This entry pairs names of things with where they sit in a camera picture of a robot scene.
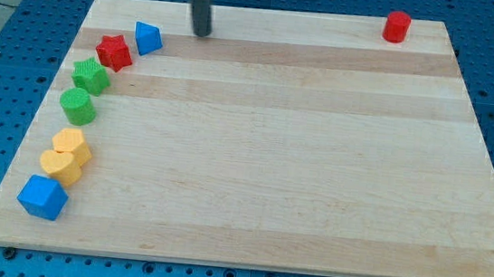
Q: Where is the red star block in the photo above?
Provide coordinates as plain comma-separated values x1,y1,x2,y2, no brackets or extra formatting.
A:
96,34,133,72

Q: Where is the red cylinder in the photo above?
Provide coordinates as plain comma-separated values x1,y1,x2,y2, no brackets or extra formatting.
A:
382,11,412,43

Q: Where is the yellow heart block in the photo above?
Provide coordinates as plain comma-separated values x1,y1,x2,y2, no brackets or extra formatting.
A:
39,149,82,187

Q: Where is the green cylinder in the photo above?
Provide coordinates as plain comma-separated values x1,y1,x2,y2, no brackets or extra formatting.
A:
60,87,97,126

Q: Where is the wooden board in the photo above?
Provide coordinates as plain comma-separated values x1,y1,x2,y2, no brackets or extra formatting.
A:
0,0,494,277

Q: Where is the blue cube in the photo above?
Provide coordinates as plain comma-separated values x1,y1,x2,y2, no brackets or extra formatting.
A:
17,175,69,221

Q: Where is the blue triangular prism block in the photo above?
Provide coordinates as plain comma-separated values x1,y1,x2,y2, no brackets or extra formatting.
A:
135,22,163,56

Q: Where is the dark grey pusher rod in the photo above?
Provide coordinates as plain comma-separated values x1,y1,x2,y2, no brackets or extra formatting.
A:
189,0,213,38

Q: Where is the yellow hexagon block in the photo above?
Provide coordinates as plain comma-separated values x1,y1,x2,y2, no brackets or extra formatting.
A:
52,128,92,167

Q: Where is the green star block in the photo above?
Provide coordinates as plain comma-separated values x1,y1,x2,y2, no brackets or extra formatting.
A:
71,57,110,96

